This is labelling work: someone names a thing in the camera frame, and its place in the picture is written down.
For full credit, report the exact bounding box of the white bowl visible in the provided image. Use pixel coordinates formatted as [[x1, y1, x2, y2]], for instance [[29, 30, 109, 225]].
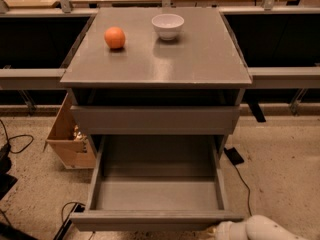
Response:
[[151, 14, 184, 40]]

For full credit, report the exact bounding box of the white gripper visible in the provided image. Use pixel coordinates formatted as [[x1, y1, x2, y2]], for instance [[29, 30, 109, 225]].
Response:
[[207, 221, 249, 240]]

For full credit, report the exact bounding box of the grey drawer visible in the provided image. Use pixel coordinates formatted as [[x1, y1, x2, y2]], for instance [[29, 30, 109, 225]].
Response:
[[71, 106, 240, 135], [71, 135, 243, 231]]

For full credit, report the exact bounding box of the black looped cable left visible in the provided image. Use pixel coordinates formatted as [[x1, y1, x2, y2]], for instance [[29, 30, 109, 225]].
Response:
[[0, 120, 35, 155]]

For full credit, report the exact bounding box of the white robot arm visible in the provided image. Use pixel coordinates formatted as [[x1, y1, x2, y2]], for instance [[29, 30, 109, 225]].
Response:
[[204, 215, 307, 240]]

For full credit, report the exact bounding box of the cardboard box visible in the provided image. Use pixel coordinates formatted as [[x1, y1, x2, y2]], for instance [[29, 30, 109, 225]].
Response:
[[46, 96, 96, 169]]

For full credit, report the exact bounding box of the grey top drawer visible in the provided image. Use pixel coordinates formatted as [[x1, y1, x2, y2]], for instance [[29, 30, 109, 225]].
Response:
[[71, 106, 240, 135]]

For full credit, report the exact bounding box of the black stand with cable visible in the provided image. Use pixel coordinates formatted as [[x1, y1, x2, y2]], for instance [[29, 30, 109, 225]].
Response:
[[53, 202, 85, 240]]

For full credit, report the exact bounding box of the black adapter cable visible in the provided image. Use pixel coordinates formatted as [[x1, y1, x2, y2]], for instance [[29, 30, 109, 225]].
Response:
[[233, 165, 253, 217]]

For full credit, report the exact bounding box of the orange fruit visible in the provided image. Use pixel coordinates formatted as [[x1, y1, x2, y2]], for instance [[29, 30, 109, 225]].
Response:
[[104, 27, 126, 49]]

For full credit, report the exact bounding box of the grey drawer cabinet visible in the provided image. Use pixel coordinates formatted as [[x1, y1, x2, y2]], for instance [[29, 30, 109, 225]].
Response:
[[61, 8, 252, 148]]

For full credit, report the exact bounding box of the black power adapter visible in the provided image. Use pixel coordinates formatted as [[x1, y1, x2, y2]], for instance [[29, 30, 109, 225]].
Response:
[[224, 148, 244, 166]]

